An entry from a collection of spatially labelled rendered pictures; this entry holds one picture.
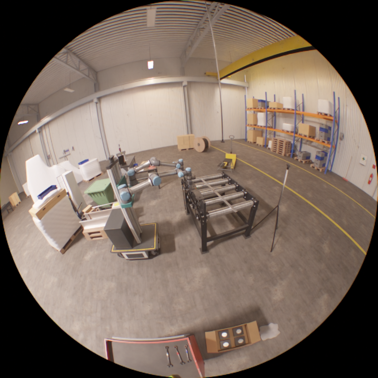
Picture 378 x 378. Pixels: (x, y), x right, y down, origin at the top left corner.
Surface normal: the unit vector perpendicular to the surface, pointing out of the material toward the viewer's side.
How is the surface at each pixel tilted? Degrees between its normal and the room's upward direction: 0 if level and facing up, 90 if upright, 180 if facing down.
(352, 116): 90
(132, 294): 0
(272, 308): 0
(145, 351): 0
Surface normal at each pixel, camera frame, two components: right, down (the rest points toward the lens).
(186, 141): 0.18, 0.47
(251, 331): 0.33, -0.83
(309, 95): -0.97, 0.19
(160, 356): -0.08, -0.87
